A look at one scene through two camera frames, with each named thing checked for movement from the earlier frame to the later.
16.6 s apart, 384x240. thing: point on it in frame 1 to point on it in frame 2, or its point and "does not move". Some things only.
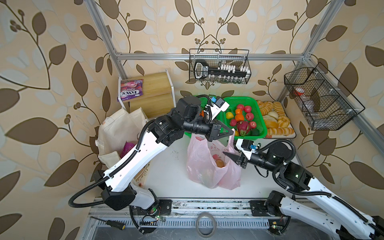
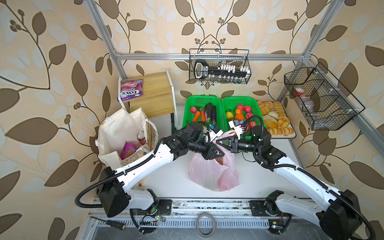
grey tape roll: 208,214 does not move
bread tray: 277,123 does not move
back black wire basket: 219,66 does not move
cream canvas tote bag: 122,128 does not move
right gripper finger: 235,158 to 230,141
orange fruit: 238,116 does not move
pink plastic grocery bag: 208,165 does not move
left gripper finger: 225,131 to 215,153
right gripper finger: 236,158 to 225,143
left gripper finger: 211,136 to 208,155
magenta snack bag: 128,146 does not move
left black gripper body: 198,125 to 198,145
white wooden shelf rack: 158,97 does not move
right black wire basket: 327,104 does not move
